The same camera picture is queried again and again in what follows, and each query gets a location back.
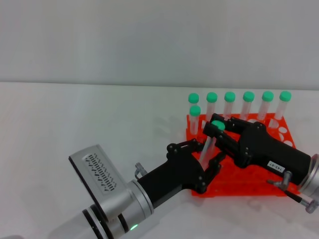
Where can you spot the clear test tube green cap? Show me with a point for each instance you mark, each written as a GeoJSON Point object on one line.
{"type": "Point", "coordinates": [211, 97]}
{"type": "Point", "coordinates": [195, 110]}
{"type": "Point", "coordinates": [268, 96]}
{"type": "Point", "coordinates": [248, 96]}
{"type": "Point", "coordinates": [218, 125]}
{"type": "Point", "coordinates": [285, 96]}
{"type": "Point", "coordinates": [229, 96]}
{"type": "Point", "coordinates": [193, 97]}

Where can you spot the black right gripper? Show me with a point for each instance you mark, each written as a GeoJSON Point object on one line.
{"type": "Point", "coordinates": [264, 152]}

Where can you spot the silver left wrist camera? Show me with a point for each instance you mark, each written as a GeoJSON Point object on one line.
{"type": "Point", "coordinates": [97, 174]}

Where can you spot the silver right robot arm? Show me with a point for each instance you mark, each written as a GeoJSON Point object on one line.
{"type": "Point", "coordinates": [311, 179]}

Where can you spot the orange test tube rack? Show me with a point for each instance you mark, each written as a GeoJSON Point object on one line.
{"type": "Point", "coordinates": [236, 184]}

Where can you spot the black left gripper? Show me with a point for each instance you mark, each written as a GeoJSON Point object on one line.
{"type": "Point", "coordinates": [174, 174]}

